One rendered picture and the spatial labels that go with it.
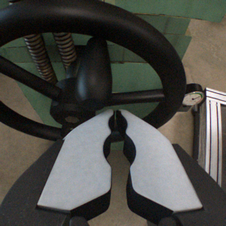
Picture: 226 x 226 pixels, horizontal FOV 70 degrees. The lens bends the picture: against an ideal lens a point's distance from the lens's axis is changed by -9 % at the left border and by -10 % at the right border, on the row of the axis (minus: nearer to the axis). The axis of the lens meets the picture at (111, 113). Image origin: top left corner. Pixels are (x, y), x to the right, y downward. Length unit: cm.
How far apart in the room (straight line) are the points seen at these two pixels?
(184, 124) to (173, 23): 92
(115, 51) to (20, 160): 92
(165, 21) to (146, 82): 19
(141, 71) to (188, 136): 81
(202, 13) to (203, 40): 157
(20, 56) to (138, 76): 30
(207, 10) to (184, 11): 4
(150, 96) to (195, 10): 21
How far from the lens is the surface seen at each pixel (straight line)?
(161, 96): 22
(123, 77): 47
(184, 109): 58
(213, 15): 39
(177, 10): 36
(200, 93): 46
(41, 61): 28
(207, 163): 94
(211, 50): 187
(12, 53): 46
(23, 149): 117
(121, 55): 41
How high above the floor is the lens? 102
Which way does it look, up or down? 62 degrees down
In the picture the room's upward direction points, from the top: 4 degrees clockwise
